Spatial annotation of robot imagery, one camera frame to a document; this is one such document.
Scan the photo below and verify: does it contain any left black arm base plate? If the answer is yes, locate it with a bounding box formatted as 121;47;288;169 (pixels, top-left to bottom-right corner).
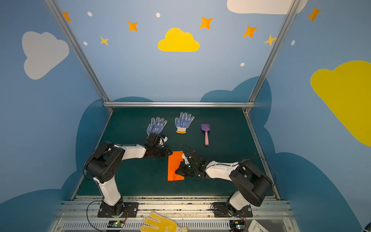
97;202;139;218

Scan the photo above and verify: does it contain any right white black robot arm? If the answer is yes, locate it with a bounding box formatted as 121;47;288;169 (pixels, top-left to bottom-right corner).
175;150;274;218

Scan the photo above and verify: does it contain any right aluminium frame post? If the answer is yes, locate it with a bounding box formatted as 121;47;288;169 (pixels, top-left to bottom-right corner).
243;0;301;116

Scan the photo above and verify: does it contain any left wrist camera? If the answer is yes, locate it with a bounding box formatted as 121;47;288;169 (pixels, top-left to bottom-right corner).
159;135;168;147

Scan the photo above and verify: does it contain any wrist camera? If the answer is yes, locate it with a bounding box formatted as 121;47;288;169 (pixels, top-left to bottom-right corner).
182;153;190;165
159;135;168;147

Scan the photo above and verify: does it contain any green circuit board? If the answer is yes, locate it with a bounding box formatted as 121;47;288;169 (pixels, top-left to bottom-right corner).
229;220;245;232
107;220;125;228

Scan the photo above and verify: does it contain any orange square paper sheet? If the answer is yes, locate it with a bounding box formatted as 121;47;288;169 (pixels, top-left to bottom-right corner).
167;151;185;181

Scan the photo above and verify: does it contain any right green circuit board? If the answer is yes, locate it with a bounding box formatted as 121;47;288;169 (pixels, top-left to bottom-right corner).
229;220;245;232

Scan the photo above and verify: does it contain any yellow dotted work glove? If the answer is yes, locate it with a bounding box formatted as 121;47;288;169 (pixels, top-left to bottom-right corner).
140;211;189;232

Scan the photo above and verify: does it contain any aluminium rear frame bar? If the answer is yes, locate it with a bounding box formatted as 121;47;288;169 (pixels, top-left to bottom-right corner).
103;101;255;108

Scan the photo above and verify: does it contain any purple pink spatula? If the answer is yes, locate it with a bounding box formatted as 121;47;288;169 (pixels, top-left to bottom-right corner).
201;124;211;146

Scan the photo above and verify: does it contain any white plastic object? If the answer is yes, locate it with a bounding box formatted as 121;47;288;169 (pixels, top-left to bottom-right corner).
247;220;269;232

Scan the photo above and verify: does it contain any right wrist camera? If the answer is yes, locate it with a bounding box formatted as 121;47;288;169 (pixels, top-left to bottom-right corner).
182;153;190;165

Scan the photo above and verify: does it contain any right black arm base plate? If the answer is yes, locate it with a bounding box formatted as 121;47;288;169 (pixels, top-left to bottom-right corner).
211;202;253;218

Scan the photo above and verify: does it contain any blue dotted work glove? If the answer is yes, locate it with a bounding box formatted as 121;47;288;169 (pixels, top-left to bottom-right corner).
175;112;195;134
146;117;167;135

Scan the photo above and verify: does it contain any left aluminium frame post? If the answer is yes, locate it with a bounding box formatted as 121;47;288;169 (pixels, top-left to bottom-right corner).
44;0;110;102

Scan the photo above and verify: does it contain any left blue dotted work glove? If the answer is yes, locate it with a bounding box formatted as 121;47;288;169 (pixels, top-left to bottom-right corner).
146;117;167;135

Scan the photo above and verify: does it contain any aluminium frame post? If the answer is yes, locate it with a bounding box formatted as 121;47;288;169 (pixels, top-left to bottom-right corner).
243;0;301;116
44;0;110;102

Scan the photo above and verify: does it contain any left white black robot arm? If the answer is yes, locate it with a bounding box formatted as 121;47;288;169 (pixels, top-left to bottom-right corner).
84;132;173;218

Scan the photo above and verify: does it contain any left green circuit board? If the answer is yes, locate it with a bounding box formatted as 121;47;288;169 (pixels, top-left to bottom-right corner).
107;220;125;228

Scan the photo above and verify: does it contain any right blue dotted work glove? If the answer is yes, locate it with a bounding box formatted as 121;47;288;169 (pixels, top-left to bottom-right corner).
175;112;195;134

